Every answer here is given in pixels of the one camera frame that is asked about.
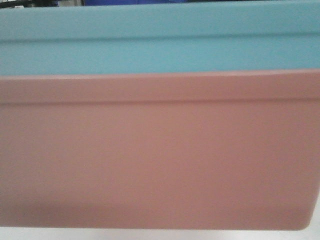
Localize pink plastic box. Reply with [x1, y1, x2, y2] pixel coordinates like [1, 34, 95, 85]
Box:
[0, 69, 320, 230]

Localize light blue plastic box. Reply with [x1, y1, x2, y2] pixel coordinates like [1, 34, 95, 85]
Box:
[0, 0, 320, 76]

